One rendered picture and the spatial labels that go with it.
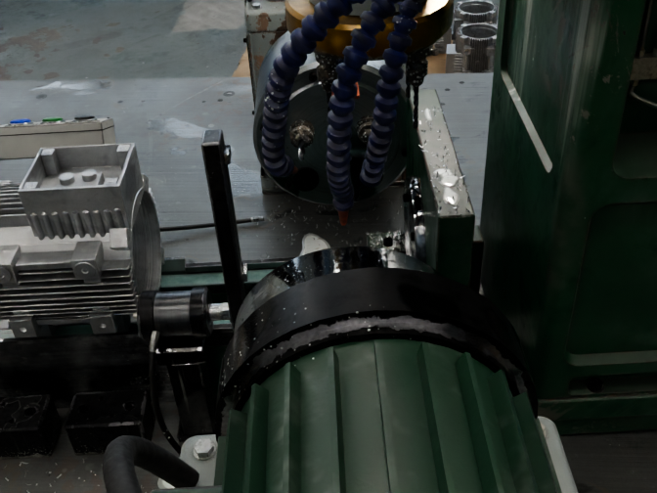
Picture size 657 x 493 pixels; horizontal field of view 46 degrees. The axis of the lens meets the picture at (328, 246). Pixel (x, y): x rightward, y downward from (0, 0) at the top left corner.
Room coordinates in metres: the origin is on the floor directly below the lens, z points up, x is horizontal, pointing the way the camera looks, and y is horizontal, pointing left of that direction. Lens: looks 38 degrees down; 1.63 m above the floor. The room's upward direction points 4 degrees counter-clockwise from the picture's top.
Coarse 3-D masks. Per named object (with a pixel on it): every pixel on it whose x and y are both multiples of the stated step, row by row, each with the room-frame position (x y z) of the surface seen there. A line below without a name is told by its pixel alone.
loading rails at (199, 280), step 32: (160, 288) 0.85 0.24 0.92; (192, 288) 0.85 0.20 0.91; (224, 288) 0.85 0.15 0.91; (224, 320) 0.78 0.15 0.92; (0, 352) 0.74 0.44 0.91; (32, 352) 0.74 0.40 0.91; (64, 352) 0.74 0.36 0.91; (96, 352) 0.74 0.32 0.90; (128, 352) 0.74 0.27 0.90; (224, 352) 0.75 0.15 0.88; (0, 384) 0.74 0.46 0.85; (32, 384) 0.74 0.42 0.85; (64, 384) 0.74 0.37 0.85; (96, 384) 0.74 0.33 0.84; (128, 384) 0.74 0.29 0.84; (160, 384) 0.74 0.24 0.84
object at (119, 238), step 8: (144, 176) 0.88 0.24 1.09; (144, 184) 0.87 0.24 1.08; (112, 232) 0.76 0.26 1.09; (120, 232) 0.75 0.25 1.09; (128, 232) 0.76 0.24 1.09; (112, 240) 0.75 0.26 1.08; (120, 240) 0.75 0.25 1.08; (128, 240) 0.75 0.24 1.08; (112, 248) 0.74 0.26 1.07; (120, 248) 0.75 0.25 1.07; (128, 248) 0.75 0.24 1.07; (136, 320) 0.74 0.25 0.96; (0, 328) 0.75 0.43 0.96; (8, 328) 0.75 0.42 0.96
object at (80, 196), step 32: (64, 160) 0.87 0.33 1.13; (96, 160) 0.87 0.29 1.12; (128, 160) 0.83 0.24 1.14; (32, 192) 0.77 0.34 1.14; (64, 192) 0.77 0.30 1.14; (96, 192) 0.77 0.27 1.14; (128, 192) 0.80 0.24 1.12; (32, 224) 0.77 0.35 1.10; (64, 224) 0.77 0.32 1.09; (96, 224) 0.77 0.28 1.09; (128, 224) 0.77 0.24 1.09
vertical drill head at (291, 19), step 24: (288, 0) 0.81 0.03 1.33; (312, 0) 0.80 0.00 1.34; (432, 0) 0.79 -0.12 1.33; (288, 24) 0.80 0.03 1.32; (360, 24) 0.74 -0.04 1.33; (432, 24) 0.75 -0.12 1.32; (336, 48) 0.74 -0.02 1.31; (384, 48) 0.73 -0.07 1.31; (408, 48) 0.74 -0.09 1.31; (408, 72) 0.77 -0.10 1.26; (408, 96) 0.85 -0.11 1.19
